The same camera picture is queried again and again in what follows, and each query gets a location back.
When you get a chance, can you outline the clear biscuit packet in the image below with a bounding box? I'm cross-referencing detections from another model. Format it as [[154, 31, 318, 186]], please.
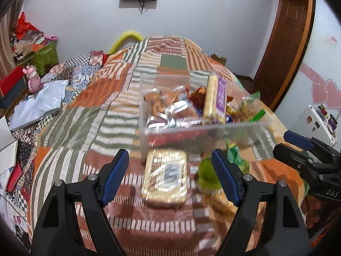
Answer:
[[141, 149, 188, 206]]

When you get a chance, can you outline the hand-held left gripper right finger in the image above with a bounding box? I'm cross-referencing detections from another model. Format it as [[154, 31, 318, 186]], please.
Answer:
[[211, 148, 311, 256]]

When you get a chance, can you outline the white appliance with stickers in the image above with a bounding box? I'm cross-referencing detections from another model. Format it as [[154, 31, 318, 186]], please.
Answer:
[[293, 104, 337, 147]]

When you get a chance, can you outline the wooden door frame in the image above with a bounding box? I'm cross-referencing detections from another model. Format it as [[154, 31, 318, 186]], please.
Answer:
[[272, 0, 317, 112]]

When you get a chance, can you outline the clear plastic container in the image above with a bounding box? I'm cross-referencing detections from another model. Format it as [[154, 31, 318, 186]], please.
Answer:
[[138, 69, 271, 148]]

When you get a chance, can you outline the white paper sheet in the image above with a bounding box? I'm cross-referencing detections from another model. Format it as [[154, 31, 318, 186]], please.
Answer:
[[0, 117, 19, 176]]

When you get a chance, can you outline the clear green noodle bag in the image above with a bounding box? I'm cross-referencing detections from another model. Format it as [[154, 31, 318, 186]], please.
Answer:
[[238, 92, 262, 118]]

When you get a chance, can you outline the purple label cracker packet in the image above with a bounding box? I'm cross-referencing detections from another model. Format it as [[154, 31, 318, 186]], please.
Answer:
[[202, 75, 227, 120]]

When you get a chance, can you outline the checkered patchwork quilt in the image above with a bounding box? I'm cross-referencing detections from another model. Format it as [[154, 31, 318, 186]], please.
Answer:
[[40, 50, 110, 104]]

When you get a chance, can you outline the green pea snack packet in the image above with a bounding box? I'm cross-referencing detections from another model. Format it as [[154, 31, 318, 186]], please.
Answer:
[[250, 109, 267, 122]]

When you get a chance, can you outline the pink heart wall sticker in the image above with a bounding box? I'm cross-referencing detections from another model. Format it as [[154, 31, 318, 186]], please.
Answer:
[[301, 63, 341, 110]]

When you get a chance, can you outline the striped patchwork blanket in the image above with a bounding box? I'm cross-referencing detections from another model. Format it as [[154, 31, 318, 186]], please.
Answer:
[[30, 35, 312, 256]]

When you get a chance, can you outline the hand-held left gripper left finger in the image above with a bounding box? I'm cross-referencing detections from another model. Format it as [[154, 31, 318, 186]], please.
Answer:
[[31, 148, 130, 256]]

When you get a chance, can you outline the dark blue box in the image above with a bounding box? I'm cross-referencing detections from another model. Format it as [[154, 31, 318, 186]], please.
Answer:
[[0, 85, 27, 110]]

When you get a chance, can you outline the light blue cloth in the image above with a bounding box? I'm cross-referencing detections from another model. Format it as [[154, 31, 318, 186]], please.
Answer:
[[9, 80, 70, 131]]

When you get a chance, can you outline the red snack bag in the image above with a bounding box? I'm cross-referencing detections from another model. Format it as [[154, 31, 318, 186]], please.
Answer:
[[186, 85, 207, 104]]

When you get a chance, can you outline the red book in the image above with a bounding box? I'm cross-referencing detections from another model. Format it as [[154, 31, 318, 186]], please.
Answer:
[[5, 163, 24, 192]]

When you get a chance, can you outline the green storage box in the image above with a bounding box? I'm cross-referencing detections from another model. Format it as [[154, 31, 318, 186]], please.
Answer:
[[25, 41, 59, 76]]

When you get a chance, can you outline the brown wooden door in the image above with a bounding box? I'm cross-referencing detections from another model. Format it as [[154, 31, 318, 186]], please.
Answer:
[[253, 0, 309, 107]]

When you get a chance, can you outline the striped brown curtain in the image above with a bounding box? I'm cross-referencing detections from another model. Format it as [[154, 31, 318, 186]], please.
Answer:
[[0, 0, 27, 72]]

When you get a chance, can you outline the pink toy figure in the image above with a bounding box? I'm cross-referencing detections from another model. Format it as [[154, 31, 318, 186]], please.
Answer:
[[23, 65, 43, 94]]

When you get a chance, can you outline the pile of printed papers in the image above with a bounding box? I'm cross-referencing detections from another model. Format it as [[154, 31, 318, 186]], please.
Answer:
[[11, 31, 48, 64]]

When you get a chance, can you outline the yellow hoop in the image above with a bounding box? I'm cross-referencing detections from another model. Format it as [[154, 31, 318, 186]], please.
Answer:
[[108, 30, 144, 56]]

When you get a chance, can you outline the red box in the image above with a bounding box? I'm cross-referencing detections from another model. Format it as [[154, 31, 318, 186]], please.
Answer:
[[0, 67, 24, 98]]

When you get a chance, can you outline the red plastic bag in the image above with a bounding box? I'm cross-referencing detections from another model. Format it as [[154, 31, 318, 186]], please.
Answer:
[[14, 12, 40, 39]]

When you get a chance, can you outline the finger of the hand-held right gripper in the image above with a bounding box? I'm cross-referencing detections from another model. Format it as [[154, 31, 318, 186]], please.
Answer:
[[272, 143, 320, 178], [283, 131, 320, 151]]

